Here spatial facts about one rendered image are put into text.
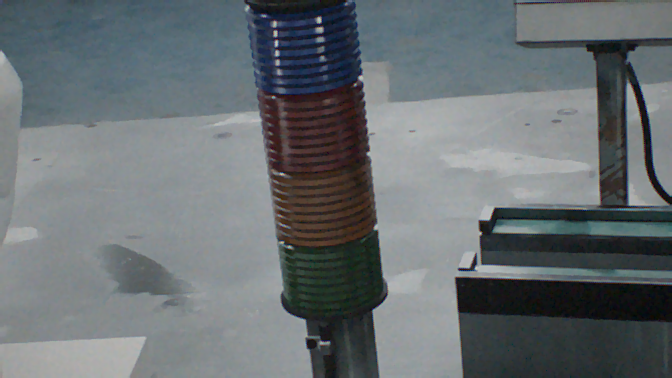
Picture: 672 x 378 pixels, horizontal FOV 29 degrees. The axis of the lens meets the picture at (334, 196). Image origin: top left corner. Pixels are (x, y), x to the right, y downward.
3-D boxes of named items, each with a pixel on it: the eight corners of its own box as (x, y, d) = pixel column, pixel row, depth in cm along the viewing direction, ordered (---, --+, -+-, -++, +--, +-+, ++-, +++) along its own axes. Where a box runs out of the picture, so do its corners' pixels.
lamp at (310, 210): (388, 206, 76) (382, 135, 75) (363, 250, 71) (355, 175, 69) (293, 204, 78) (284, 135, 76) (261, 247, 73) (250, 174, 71)
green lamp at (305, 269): (395, 274, 78) (388, 206, 76) (370, 321, 73) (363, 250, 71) (301, 271, 80) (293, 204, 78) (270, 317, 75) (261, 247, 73)
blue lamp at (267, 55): (374, 61, 73) (367, -17, 71) (346, 96, 68) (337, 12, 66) (275, 62, 75) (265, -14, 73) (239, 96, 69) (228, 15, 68)
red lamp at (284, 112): (382, 135, 75) (374, 61, 73) (355, 175, 69) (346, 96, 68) (284, 135, 76) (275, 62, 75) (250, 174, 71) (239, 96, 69)
